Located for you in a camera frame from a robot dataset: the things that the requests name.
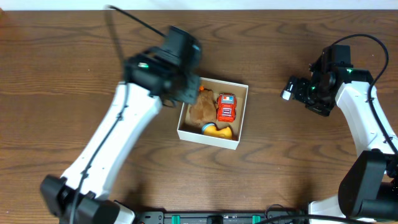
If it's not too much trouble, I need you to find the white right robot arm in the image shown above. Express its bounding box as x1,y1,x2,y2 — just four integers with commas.
281,67,397,223

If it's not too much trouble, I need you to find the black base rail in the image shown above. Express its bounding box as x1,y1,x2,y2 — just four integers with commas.
133,204,307,224

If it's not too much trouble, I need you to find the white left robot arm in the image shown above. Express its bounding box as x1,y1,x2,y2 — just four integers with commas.
40,51,201,223

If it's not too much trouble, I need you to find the red toy truck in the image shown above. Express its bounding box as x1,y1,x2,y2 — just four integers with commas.
217,93,237,123

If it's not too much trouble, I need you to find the white cardboard box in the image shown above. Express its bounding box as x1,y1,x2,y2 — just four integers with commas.
177,78,249,150

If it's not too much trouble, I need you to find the brown plush bear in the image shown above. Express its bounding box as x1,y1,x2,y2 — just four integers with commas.
189,86,216,126

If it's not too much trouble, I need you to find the orange duck toy blue cap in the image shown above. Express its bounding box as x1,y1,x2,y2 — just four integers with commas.
201,123,233,140

